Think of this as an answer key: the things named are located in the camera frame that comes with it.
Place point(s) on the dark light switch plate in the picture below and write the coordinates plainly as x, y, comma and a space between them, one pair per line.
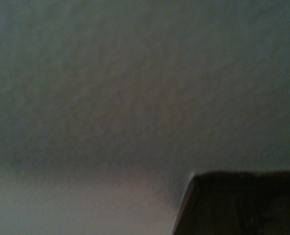
240, 205

